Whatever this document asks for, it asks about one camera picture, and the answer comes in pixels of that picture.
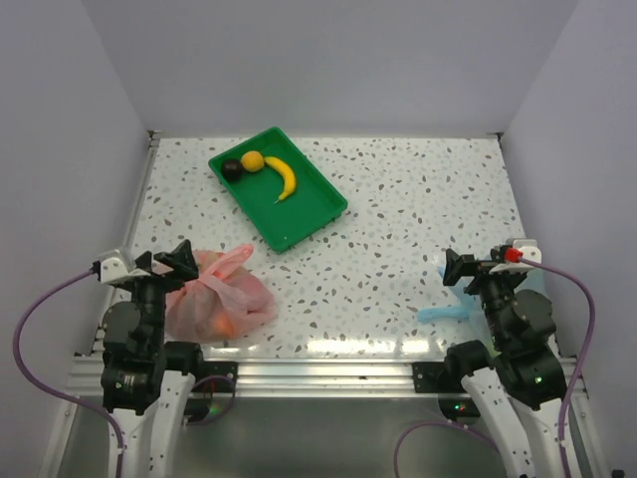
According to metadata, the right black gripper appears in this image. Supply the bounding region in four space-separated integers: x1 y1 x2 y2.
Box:
442 247 524 346

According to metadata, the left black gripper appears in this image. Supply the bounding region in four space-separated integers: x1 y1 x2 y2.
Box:
122 238 196 350

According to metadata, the pink plastic bag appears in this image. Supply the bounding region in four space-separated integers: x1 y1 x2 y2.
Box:
165 244 277 344

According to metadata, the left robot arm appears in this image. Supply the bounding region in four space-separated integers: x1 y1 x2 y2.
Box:
98 240 207 477

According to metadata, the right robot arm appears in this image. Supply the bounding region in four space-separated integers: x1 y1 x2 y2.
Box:
443 240 581 477

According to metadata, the blue plastic bag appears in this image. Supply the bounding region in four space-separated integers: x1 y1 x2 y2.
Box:
416 278 484 325

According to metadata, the small yellow orange fruit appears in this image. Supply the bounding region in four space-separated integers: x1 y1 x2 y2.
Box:
240 150 265 173

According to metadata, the dark purple plum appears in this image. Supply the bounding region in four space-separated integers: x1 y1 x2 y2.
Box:
221 158 245 182

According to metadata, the yellow banana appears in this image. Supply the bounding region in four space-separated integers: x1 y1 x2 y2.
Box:
264 156 297 202

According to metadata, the green plastic tray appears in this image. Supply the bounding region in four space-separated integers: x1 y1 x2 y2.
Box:
208 127 347 253

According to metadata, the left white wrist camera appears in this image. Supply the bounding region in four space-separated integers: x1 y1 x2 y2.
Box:
93 248 140 285

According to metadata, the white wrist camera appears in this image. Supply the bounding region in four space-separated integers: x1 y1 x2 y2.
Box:
93 248 140 285
490 238 542 274

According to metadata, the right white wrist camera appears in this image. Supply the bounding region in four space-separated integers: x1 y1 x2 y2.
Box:
490 238 542 274

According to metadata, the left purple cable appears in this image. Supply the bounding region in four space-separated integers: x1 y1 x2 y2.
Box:
12 268 125 478

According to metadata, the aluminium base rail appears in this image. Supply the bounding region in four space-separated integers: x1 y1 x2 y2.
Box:
64 354 593 399

